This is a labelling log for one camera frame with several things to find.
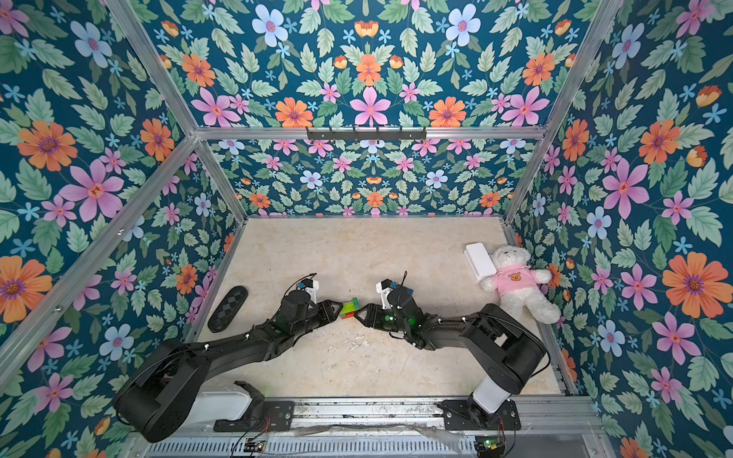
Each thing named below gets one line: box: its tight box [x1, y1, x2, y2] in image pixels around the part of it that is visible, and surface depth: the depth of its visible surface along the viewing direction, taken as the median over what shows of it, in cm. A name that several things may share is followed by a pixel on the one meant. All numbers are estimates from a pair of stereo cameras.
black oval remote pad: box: [208, 285, 249, 334], surface depth 92 cm
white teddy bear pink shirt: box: [480, 245, 562, 325], surface depth 93 cm
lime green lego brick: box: [339, 301, 359, 315], surface depth 90 cm
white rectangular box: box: [463, 241, 498, 283], surface depth 103 cm
